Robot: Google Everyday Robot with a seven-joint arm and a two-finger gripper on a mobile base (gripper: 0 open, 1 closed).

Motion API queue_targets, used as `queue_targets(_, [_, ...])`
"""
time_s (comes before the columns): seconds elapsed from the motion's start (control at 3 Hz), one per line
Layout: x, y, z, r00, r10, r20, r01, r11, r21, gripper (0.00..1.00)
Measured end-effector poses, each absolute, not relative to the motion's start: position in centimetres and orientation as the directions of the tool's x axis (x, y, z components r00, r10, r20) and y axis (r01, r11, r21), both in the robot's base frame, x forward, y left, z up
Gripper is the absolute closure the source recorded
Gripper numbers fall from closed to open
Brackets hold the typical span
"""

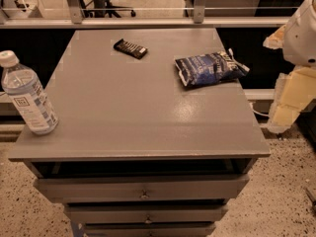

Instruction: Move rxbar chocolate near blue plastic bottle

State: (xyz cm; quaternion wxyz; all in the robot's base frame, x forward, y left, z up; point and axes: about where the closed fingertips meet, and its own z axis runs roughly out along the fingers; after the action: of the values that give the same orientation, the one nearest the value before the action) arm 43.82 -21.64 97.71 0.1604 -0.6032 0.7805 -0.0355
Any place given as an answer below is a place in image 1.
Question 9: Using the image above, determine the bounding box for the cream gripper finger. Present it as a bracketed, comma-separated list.
[267, 66, 316, 133]
[263, 26, 285, 49]

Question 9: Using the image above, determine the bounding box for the black rxbar chocolate bar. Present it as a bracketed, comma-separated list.
[114, 39, 148, 59]

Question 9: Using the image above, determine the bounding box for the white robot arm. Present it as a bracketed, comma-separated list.
[263, 0, 316, 133]

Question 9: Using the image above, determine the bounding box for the clear plastic water bottle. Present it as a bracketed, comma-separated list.
[0, 50, 58, 135]

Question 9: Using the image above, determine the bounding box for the blue chip bag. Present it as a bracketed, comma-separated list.
[175, 48, 250, 87]

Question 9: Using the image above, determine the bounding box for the grey drawer cabinet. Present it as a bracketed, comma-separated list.
[8, 28, 272, 237]

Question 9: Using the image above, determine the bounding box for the top grey drawer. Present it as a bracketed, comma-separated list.
[34, 174, 249, 203]

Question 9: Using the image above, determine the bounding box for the grey drawer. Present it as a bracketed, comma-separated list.
[34, 174, 249, 203]
[84, 222, 215, 237]
[65, 204, 228, 224]

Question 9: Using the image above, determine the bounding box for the bottom grey drawer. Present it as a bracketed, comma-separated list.
[84, 222, 215, 237]

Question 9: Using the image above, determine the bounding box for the middle grey drawer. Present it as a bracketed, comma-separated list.
[65, 204, 228, 224]

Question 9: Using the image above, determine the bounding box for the white cable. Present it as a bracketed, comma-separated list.
[249, 101, 271, 119]

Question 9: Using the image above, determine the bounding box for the metal window railing frame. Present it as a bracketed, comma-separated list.
[0, 0, 288, 29]

